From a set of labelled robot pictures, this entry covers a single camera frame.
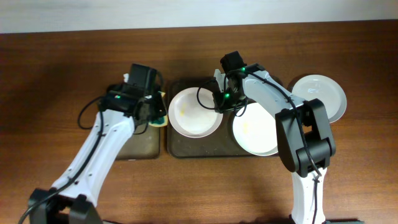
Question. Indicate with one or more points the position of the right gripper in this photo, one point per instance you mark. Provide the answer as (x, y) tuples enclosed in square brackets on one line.
[(217, 96)]

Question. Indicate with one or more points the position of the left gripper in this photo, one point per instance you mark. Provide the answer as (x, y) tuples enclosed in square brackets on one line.
[(162, 111)]

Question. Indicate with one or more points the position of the green and yellow sponge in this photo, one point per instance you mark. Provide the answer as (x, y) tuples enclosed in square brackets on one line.
[(163, 120)]

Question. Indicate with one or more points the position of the pale pink plate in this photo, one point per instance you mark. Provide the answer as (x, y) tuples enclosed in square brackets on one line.
[(189, 118)]

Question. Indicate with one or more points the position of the pale blue plate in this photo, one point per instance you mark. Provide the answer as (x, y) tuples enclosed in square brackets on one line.
[(328, 91)]

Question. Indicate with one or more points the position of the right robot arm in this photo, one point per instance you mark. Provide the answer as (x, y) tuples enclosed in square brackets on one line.
[(304, 138)]

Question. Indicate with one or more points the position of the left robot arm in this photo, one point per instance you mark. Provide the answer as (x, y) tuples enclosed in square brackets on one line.
[(73, 197)]

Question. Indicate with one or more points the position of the large brown serving tray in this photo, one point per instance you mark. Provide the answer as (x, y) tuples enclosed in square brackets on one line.
[(218, 144)]

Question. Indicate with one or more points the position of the small black water tray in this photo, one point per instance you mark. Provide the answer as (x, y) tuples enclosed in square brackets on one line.
[(145, 141)]

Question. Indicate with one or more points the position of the pale green plate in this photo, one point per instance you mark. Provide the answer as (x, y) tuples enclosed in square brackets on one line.
[(255, 131)]

